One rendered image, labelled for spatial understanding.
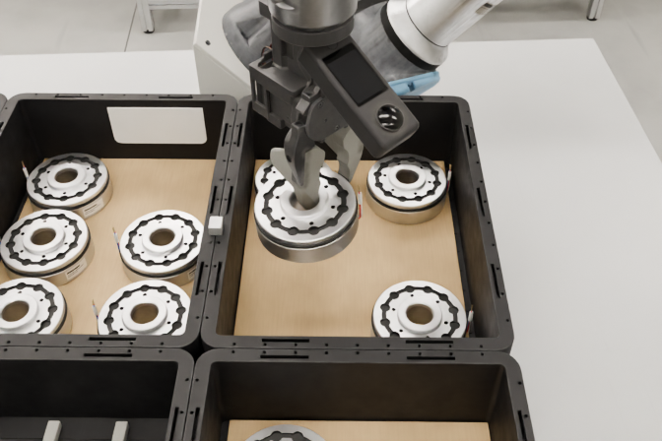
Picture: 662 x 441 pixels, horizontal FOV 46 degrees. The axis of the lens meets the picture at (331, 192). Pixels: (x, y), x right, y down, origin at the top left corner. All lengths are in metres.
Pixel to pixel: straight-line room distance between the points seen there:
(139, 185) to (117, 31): 1.99
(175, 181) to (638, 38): 2.29
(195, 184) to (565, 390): 0.54
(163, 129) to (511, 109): 0.64
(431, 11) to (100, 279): 0.54
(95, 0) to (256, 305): 2.45
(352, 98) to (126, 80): 0.89
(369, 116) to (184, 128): 0.45
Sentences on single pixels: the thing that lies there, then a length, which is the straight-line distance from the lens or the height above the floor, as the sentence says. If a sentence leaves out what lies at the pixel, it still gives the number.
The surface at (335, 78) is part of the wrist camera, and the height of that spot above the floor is 1.16.
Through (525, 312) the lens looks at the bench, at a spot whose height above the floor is 0.70.
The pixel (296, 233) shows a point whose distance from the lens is 0.74.
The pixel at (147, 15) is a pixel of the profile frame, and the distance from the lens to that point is 2.94.
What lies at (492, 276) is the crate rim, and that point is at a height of 0.93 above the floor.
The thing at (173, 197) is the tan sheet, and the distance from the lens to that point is 1.04.
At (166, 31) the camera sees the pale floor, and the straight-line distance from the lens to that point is 2.98.
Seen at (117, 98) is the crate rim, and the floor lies 0.93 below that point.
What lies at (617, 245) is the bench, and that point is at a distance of 1.21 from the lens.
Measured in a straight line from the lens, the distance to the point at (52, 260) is 0.96.
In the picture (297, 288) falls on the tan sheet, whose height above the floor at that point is 0.83.
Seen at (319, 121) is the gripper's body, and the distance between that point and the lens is 0.70.
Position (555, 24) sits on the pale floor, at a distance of 3.08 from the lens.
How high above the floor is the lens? 1.53
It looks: 44 degrees down
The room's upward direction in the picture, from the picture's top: straight up
